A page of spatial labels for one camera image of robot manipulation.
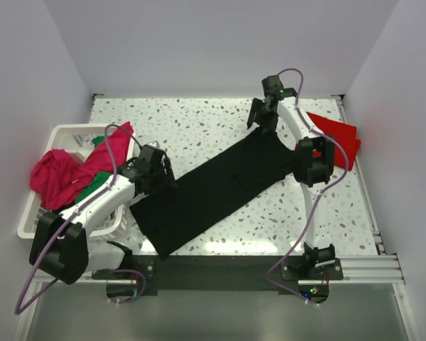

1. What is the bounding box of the green t-shirt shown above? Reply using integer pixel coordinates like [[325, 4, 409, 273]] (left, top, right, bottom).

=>
[[74, 134, 111, 205]]

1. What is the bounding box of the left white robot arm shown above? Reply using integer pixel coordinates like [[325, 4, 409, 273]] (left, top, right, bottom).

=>
[[29, 154, 175, 284]]

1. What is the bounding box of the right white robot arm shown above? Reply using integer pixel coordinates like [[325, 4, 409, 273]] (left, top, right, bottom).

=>
[[247, 97, 336, 279]]

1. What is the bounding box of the aluminium frame rail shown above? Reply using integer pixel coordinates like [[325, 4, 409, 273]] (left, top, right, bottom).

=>
[[330, 255, 419, 340]]

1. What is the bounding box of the magenta t-shirt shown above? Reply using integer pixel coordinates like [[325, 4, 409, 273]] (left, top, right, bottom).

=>
[[30, 142, 113, 210]]

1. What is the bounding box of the folded red t-shirt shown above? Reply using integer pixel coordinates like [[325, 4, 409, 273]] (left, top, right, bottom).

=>
[[307, 112, 361, 171]]

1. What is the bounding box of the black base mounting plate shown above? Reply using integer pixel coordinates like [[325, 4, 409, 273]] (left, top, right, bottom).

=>
[[92, 256, 344, 302]]

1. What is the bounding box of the black t-shirt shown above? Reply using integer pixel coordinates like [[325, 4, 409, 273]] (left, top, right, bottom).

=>
[[130, 128, 295, 259]]

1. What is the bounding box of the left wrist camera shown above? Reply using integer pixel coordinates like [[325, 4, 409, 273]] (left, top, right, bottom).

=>
[[138, 144, 168, 168]]

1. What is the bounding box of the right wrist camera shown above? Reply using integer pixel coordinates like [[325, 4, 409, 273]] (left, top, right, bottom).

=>
[[261, 75, 297, 100]]

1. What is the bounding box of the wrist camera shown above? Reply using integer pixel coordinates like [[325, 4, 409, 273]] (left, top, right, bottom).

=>
[[261, 75, 297, 100], [138, 144, 168, 168]]

